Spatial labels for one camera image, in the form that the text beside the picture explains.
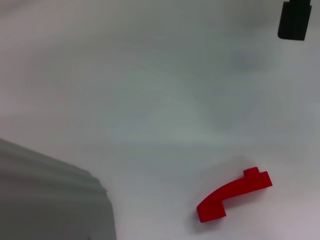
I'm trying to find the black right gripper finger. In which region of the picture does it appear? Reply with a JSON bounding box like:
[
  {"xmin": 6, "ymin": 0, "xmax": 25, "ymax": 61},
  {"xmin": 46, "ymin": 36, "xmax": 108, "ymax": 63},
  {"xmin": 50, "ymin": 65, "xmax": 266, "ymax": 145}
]
[{"xmin": 276, "ymin": 0, "xmax": 313, "ymax": 41}]

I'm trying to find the dark red brick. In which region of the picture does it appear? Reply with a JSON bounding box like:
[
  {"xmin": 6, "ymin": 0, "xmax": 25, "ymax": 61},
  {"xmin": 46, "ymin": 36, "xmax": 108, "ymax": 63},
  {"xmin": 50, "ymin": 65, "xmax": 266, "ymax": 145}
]
[{"xmin": 196, "ymin": 166, "xmax": 273, "ymax": 223}]

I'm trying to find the grey-green perforated storage bin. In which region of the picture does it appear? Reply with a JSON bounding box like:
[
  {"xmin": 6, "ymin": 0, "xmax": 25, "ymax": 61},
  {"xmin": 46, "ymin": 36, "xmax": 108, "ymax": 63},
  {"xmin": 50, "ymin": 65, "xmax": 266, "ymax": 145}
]
[{"xmin": 0, "ymin": 137, "xmax": 118, "ymax": 240}]

